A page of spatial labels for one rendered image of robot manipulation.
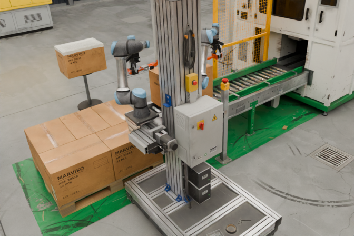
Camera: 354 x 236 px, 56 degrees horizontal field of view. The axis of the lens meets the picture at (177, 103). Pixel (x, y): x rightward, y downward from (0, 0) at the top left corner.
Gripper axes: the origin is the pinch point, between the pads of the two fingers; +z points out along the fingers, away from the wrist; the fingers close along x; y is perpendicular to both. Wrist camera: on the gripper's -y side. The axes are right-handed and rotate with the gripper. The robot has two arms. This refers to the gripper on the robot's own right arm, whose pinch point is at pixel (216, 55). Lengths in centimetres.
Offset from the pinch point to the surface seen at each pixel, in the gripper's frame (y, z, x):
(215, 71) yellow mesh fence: -57, 54, -64
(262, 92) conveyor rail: -69, 64, 10
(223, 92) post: 13.2, 31.2, 24.9
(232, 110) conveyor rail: -18, 72, 9
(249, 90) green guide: -58, 61, -1
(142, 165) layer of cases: 101, 103, -9
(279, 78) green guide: -117, 61, 0
